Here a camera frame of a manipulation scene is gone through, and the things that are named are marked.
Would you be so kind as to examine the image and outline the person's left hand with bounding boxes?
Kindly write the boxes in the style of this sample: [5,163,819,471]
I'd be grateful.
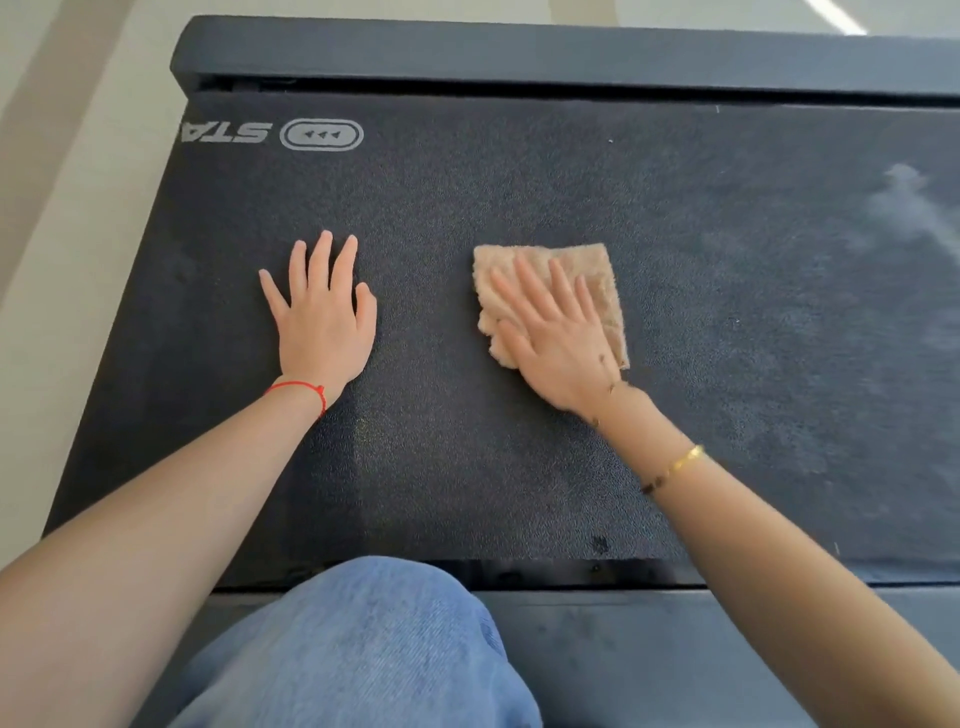
[258,230,379,410]

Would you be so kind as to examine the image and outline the beige cleaning cloth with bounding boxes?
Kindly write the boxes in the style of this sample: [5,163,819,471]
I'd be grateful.
[472,242,631,371]

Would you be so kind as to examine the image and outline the person's right forearm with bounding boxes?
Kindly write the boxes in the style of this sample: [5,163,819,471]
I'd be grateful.
[596,386,960,728]

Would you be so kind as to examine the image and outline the black treadmill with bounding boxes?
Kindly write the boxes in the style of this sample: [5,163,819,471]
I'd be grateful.
[41,14,960,728]

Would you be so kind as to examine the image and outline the red string bracelet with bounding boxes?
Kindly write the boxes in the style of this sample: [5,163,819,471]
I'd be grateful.
[263,380,329,420]

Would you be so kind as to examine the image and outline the person's right hand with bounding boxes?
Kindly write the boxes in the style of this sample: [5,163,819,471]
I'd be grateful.
[488,253,628,420]

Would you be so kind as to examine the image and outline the person's blue jeans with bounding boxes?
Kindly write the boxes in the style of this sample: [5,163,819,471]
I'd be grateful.
[168,556,543,728]

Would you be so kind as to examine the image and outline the gold bangle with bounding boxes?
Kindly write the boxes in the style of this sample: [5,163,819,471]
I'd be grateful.
[641,443,706,496]

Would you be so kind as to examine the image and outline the person's left forearm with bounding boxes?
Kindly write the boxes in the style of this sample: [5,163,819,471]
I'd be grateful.
[0,382,328,728]

